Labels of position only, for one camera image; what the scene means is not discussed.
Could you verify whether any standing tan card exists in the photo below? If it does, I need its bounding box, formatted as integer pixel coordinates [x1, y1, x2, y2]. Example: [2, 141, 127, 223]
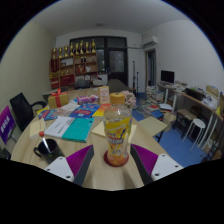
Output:
[97, 85, 111, 106]

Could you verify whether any grey chair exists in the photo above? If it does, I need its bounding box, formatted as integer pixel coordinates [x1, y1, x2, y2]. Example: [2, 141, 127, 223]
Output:
[108, 78, 130, 94]

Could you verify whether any stack of books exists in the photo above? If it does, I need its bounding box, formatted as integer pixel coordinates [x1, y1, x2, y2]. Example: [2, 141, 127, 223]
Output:
[144, 85, 174, 119]

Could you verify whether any purple sign board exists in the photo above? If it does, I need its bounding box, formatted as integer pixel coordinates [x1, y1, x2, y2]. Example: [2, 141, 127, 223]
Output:
[0, 105, 17, 145]

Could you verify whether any white stirrer with red ball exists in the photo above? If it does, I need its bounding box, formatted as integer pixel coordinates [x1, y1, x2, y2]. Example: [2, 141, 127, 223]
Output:
[38, 130, 53, 154]

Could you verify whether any long wooden wall desk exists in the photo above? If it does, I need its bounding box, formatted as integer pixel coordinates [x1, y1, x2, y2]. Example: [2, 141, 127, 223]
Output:
[158, 81, 224, 158]

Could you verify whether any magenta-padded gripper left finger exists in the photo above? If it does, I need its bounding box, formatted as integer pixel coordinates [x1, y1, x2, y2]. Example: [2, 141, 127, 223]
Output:
[43, 144, 95, 187]

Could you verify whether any black computer monitor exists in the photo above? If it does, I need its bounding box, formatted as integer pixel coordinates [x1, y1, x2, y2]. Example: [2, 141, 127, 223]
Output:
[160, 69, 175, 84]

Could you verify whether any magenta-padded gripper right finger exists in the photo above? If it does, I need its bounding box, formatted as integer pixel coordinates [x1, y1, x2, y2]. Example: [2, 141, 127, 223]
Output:
[130, 143, 184, 186]

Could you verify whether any wooden shelf unit with trophies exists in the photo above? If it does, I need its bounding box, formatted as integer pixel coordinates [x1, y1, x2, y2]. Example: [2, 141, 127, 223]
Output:
[49, 39, 99, 90]

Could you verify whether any yellow gift box, red ribbon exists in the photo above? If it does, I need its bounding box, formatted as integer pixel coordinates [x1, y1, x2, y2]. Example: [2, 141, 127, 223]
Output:
[47, 88, 70, 110]

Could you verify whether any black tripod stand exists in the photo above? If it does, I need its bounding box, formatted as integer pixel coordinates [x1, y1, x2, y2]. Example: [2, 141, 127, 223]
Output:
[132, 60, 140, 94]

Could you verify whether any white round stool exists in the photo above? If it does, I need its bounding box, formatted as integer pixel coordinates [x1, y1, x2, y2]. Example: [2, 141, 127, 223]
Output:
[188, 118, 207, 148]

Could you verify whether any small wooden side table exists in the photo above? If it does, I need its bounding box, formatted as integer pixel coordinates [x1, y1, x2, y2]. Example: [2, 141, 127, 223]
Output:
[138, 115, 168, 143]

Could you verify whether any blue printed book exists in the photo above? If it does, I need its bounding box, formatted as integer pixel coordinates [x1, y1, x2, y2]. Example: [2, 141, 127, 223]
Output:
[68, 103, 101, 119]
[37, 109, 60, 122]

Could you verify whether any cardboard box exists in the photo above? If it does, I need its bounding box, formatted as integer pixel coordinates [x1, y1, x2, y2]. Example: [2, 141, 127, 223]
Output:
[162, 112, 178, 126]

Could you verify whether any black office chair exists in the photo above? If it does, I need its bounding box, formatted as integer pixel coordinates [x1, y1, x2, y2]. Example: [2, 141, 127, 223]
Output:
[9, 92, 48, 133]

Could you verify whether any tan notebook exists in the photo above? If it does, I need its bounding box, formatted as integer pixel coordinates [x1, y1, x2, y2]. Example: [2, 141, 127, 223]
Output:
[29, 118, 47, 140]

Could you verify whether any white paper sheet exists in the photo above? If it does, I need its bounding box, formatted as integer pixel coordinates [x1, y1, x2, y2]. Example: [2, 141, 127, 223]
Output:
[59, 101, 81, 113]

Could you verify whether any orange book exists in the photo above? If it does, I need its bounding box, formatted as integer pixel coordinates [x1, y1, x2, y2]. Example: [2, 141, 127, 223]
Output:
[92, 103, 113, 118]

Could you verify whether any pink box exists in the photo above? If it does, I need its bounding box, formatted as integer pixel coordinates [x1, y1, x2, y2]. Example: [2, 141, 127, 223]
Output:
[76, 94, 100, 106]

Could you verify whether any brown wooden stool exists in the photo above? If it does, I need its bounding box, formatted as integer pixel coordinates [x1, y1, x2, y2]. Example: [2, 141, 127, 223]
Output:
[173, 108, 198, 133]

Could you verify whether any black mug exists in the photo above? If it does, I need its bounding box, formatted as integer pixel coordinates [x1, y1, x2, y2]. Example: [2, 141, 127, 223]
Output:
[33, 137, 65, 164]

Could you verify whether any dark glass double door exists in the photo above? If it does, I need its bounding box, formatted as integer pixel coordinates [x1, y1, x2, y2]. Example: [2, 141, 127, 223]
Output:
[69, 35, 129, 86]

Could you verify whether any white booklet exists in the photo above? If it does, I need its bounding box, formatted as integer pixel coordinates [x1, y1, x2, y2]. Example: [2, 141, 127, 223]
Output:
[44, 115, 76, 139]

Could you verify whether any yellow-labelled drink bottle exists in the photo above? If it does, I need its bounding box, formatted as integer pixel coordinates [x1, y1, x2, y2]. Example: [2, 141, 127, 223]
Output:
[102, 92, 133, 168]

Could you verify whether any teal book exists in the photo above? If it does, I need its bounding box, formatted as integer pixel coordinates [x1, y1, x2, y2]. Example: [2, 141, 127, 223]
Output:
[61, 117, 96, 144]

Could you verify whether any white air conditioner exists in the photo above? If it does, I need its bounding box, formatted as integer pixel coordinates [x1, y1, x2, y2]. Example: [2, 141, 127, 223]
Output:
[142, 35, 159, 52]

